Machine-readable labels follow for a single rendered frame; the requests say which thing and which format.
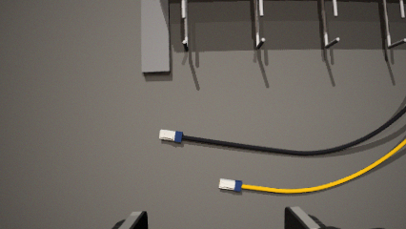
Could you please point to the yellow cable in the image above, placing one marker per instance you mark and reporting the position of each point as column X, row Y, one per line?
column 304, row 190

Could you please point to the black cable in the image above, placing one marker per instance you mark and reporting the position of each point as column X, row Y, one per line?
column 301, row 153

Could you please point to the white and blue cable plug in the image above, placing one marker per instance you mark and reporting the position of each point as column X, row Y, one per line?
column 171, row 135

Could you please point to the white network cable plug with blue boot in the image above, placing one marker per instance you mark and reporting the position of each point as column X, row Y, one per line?
column 235, row 185

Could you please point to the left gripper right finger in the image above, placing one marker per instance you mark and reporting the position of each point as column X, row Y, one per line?
column 295, row 218

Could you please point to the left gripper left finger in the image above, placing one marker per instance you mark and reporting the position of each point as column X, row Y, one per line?
column 136, row 220

